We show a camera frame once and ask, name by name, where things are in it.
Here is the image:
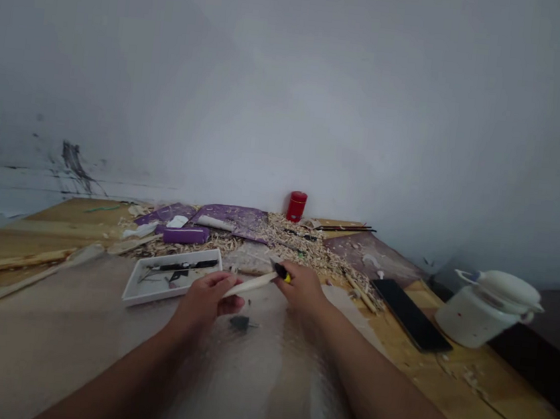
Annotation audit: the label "white lidded jar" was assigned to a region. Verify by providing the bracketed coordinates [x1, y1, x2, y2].
[431, 264, 549, 356]

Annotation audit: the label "white shallow tray with tools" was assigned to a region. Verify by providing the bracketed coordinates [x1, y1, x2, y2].
[120, 239, 226, 318]

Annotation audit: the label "green cord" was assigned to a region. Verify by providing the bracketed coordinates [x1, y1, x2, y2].
[84, 202, 121, 217]

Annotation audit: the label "person's right hand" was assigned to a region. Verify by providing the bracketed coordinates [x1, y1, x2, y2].
[271, 260, 336, 319]

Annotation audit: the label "person's left hand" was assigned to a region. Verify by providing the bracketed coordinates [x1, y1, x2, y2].
[179, 267, 249, 331]

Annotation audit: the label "purple cylindrical case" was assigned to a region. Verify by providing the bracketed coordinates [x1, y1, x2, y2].
[154, 222, 212, 249]

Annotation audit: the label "yellow black carving knife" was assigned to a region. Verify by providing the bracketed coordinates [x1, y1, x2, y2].
[267, 256, 295, 285]

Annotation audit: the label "thin wooden sticks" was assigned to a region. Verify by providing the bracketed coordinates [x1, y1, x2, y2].
[338, 271, 389, 315]

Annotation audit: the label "pale carved wooden piece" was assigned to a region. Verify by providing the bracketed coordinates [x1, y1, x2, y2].
[222, 265, 280, 304]

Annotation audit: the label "dark thin brushes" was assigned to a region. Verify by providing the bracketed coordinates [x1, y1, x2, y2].
[313, 220, 378, 237]

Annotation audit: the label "white paper roll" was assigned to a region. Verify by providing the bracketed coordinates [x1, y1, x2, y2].
[195, 213, 236, 233]

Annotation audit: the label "red cylindrical container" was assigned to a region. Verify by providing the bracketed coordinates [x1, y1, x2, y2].
[285, 190, 309, 225]

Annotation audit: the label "rough wooden plank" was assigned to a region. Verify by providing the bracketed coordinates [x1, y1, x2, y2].
[0, 239, 79, 297]

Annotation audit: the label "purple cutting mat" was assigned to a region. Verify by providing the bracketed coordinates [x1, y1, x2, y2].
[133, 195, 270, 244]

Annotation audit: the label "small dark grey object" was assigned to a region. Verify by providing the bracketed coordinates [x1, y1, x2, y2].
[226, 314, 261, 335]

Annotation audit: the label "pile of wood shavings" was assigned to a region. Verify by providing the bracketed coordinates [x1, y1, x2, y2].
[113, 196, 385, 300]

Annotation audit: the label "black smartphone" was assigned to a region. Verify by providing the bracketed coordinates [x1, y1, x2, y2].
[363, 276, 460, 357]

